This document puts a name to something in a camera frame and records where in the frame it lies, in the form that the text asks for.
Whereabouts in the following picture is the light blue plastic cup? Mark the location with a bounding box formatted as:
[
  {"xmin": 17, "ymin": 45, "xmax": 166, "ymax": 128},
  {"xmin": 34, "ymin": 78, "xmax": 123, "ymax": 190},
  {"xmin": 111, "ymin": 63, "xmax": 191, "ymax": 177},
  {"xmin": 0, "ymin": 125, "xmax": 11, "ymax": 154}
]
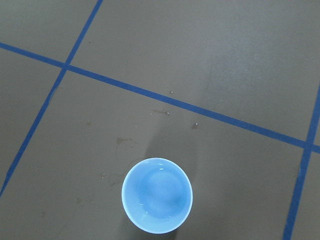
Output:
[{"xmin": 121, "ymin": 157, "xmax": 193, "ymax": 235}]

